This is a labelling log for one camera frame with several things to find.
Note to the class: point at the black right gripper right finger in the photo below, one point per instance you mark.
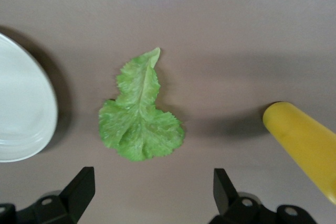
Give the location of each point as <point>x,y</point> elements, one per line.
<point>231,208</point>

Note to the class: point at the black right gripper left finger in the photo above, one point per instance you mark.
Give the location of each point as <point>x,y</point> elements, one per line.
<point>68,203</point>

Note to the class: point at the yellow mustard squeeze bottle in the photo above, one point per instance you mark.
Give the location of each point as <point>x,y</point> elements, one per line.
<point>302,134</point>

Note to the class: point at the green lettuce leaf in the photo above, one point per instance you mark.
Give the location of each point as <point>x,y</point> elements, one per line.
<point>139,119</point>

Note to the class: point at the beige round plate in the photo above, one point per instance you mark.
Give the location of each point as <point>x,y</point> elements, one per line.
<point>21,103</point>

